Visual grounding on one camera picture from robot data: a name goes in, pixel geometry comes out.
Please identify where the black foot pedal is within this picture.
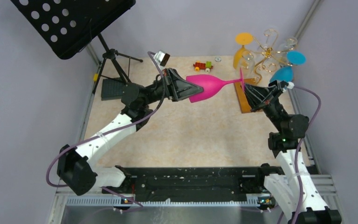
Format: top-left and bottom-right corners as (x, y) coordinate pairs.
(101, 79), (125, 101)

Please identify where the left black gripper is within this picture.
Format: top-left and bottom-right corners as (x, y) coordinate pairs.
(141, 67), (203, 106)

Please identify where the blue wine glass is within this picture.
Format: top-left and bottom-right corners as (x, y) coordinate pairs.
(269, 51), (306, 83)

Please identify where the colourful toy train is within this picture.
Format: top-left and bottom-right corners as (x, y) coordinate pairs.
(193, 61), (213, 73)

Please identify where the clear wine glass right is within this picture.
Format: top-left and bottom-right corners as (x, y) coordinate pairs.
(277, 36), (298, 57)

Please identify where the gold wine glass rack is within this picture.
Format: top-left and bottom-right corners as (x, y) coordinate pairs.
(233, 28), (296, 114)

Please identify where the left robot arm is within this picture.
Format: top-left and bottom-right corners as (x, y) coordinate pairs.
(57, 68), (204, 196)

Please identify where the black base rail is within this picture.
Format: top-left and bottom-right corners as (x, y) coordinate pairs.
(107, 163), (283, 202)

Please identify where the pink wine glass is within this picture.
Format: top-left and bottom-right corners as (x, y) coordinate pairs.
(186, 70), (244, 103)

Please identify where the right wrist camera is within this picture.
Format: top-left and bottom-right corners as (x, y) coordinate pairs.
(279, 81), (295, 92)

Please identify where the clear wine glass front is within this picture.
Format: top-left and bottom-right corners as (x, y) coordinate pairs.
(236, 50), (255, 77)

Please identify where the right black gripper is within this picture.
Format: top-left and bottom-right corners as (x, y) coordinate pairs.
(241, 83), (288, 133)

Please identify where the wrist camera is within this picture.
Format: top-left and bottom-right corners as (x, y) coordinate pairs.
(279, 81), (295, 92)
(153, 50), (171, 67)

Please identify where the yellow wine glass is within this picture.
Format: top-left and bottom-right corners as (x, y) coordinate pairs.
(233, 33), (253, 69)

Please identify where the black perforated music stand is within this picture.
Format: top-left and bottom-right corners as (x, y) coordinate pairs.
(12, 0), (136, 84)

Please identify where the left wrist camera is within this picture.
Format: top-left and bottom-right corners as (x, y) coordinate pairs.
(153, 50), (171, 67)

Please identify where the aluminium frame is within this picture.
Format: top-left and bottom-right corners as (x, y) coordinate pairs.
(47, 175), (343, 224)

